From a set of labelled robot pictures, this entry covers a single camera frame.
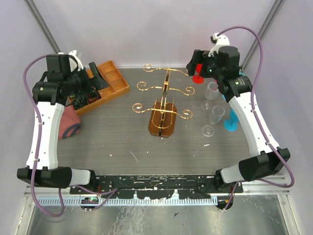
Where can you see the clear front wine glass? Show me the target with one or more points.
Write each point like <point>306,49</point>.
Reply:
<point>215,116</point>

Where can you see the clear wine glass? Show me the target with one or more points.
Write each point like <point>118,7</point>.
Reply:
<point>215,116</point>
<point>211,93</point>

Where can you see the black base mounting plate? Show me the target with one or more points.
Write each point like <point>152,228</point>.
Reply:
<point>160,186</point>

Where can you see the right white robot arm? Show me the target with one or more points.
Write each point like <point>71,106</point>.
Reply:
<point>266,156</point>

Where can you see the black coiled item beside tray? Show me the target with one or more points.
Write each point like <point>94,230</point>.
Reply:
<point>78,101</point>

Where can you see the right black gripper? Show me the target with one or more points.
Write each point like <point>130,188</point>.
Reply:
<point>203,58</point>

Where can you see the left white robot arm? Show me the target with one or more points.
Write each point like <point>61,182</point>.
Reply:
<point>42,169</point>

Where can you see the wooden compartment tray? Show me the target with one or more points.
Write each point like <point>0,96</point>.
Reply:
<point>117,86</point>

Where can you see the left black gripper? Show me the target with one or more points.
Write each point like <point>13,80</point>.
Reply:
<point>82,71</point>

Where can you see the gold wire wine glass rack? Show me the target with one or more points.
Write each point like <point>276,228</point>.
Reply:
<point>163,112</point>

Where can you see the black coiled item on tray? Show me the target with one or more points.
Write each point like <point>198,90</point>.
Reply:
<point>94,96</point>

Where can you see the red plastic wine glass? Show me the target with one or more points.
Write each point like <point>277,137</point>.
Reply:
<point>197,79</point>

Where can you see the light blue plastic wine glass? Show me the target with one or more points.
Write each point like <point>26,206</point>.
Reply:
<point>242,73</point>

